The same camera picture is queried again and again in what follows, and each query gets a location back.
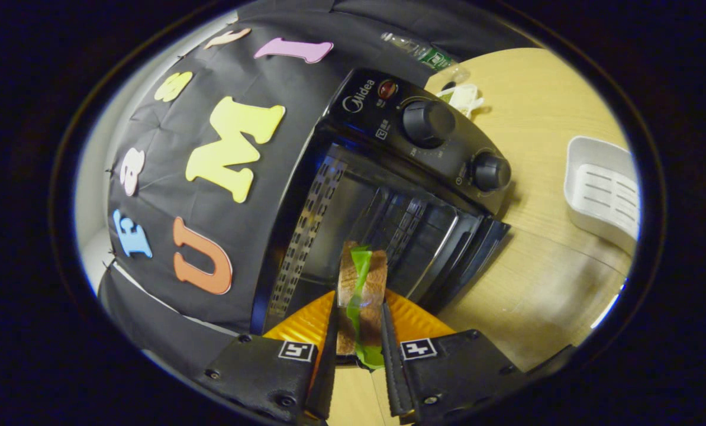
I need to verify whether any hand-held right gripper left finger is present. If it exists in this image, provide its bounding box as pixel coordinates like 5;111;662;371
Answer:
202;290;339;424

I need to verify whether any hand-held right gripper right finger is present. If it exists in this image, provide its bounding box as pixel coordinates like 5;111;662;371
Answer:
379;289;528;425

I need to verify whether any lettuce sandwich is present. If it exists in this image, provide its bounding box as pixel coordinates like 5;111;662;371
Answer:
336;240;389;370

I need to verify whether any black electric oven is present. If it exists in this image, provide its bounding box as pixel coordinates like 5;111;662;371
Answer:
249;68;631;373

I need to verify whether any white plastic tray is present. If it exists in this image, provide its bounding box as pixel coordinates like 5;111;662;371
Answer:
564;135;640;256

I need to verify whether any white divided grain dish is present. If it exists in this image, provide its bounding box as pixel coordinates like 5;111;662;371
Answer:
444;83;485;117

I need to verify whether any clear water bottle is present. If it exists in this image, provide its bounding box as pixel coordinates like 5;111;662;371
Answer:
381;32;470;80

